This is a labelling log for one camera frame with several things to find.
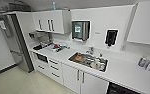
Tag stainless steel dishwasher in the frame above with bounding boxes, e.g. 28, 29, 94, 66
105, 81, 143, 94

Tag container with orange food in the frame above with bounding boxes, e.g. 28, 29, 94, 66
74, 54, 85, 62

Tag chrome faucet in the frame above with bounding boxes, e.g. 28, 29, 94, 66
85, 46, 96, 56

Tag paper towel dispenser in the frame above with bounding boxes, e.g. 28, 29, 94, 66
70, 19, 92, 43

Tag steel kitchen sink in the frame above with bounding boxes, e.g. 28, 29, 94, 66
67, 50, 110, 73

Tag white cup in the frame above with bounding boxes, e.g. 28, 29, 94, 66
94, 60, 103, 70

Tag wide white drawer unit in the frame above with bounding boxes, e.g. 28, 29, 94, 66
32, 49, 64, 86

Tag black built-in microwave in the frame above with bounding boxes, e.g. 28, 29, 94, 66
35, 53, 49, 64

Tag white cabinet panel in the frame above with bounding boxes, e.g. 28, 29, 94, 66
61, 62, 109, 94

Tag black coffee machine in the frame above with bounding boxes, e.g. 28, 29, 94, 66
28, 31, 39, 42

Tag teal bottle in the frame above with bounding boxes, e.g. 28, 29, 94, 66
52, 1, 58, 11

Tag dish soap bottle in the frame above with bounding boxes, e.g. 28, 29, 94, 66
138, 55, 149, 69

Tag white notice sheet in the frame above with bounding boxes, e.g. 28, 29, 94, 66
0, 20, 8, 31

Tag white wall cabinet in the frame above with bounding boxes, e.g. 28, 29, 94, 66
126, 0, 150, 47
31, 8, 72, 35

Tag black wall soap dispenser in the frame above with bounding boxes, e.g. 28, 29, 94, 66
104, 28, 120, 48

